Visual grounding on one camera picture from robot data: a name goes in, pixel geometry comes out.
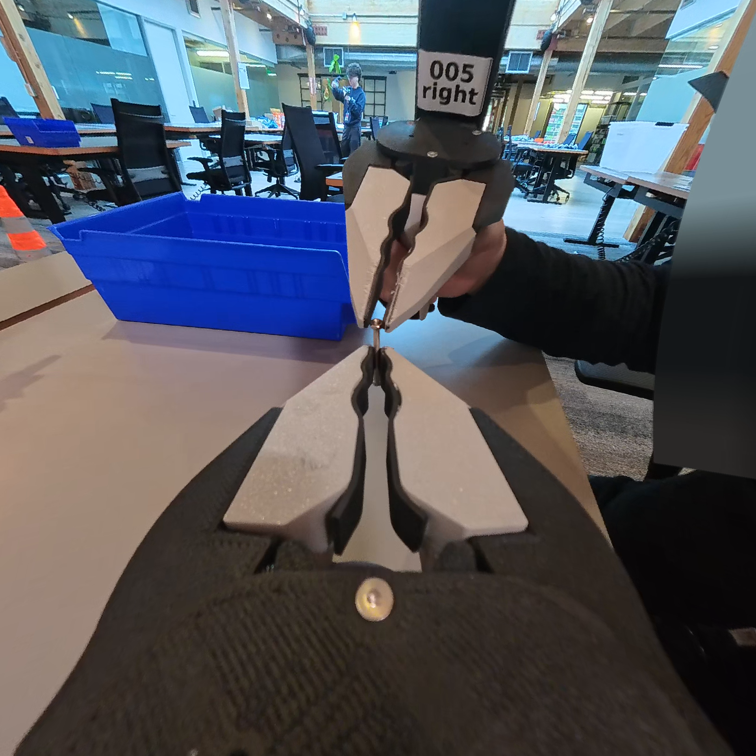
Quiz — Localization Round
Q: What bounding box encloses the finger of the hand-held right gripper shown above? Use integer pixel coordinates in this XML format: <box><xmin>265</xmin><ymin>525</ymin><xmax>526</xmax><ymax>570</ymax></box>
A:
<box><xmin>344</xmin><ymin>165</ymin><xmax>412</xmax><ymax>327</ymax></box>
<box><xmin>383</xmin><ymin>181</ymin><xmax>487</xmax><ymax>333</ymax></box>

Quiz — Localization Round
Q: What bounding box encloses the orange traffic cone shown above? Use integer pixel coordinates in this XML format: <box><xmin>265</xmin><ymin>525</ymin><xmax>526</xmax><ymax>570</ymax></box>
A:
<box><xmin>0</xmin><ymin>185</ymin><xmax>53</xmax><ymax>262</ymax></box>

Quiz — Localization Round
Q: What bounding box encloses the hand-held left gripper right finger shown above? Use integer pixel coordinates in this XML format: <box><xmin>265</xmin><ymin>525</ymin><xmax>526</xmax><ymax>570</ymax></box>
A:
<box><xmin>377</xmin><ymin>347</ymin><xmax>529</xmax><ymax>568</ymax></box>

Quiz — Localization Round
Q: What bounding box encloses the group of black office chairs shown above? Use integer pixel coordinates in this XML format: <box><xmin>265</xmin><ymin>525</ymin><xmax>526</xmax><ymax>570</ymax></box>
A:
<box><xmin>89</xmin><ymin>97</ymin><xmax>392</xmax><ymax>203</ymax></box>

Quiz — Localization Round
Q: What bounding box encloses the grey desk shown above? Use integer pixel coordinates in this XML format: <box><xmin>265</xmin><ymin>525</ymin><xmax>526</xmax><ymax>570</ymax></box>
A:
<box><xmin>0</xmin><ymin>251</ymin><xmax>612</xmax><ymax>756</ymax></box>

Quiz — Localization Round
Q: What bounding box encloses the blue plastic bin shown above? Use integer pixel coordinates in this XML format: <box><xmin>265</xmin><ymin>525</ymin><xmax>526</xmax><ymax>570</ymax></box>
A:
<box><xmin>3</xmin><ymin>116</ymin><xmax>82</xmax><ymax>148</ymax></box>
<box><xmin>49</xmin><ymin>190</ymin><xmax>359</xmax><ymax>343</ymax></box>

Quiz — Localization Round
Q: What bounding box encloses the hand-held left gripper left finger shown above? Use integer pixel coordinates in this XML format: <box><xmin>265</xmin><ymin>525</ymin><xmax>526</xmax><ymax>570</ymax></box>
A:
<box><xmin>223</xmin><ymin>345</ymin><xmax>376</xmax><ymax>556</ymax></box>

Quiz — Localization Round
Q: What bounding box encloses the white storage box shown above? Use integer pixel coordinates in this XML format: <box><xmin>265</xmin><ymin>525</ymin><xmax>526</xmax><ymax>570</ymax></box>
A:
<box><xmin>599</xmin><ymin>120</ymin><xmax>689</xmax><ymax>176</ymax></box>

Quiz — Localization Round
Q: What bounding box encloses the person's black clothing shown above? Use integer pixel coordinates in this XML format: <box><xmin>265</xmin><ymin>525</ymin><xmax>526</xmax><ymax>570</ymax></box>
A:
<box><xmin>589</xmin><ymin>471</ymin><xmax>756</xmax><ymax>756</ymax></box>

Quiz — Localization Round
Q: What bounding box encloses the person's right hand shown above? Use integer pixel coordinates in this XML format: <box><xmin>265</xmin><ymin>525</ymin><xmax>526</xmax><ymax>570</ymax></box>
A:
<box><xmin>437</xmin><ymin>220</ymin><xmax>509</xmax><ymax>299</ymax></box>

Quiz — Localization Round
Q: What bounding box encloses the person's right forearm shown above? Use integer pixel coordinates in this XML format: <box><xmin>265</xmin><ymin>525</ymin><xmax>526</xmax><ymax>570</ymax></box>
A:
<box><xmin>437</xmin><ymin>227</ymin><xmax>672</xmax><ymax>374</ymax></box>

